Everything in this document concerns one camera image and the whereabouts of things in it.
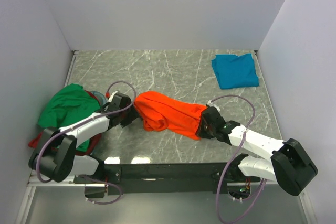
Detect orange t-shirt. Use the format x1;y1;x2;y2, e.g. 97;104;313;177
134;91;206;141

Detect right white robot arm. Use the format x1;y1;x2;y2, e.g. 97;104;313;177
197;106;318;196

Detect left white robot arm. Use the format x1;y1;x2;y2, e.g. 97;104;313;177
28;91;139;183

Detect green t-shirt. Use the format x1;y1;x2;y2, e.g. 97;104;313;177
37;83;101;153

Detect dark red t-shirt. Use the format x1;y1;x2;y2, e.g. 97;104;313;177
28;90;102;156

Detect folded blue t-shirt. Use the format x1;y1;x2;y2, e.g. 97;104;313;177
211;53;259;90

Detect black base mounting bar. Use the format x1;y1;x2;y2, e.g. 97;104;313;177
73;153;261;199

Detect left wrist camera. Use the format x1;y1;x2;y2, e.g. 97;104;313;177
105;90;119;102

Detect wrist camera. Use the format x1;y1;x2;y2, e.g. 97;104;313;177
105;90;119;102
206;100;220;112

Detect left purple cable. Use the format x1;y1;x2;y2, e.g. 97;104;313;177
35;81;137;205

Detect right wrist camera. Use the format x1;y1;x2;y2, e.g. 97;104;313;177
206;100;220;112

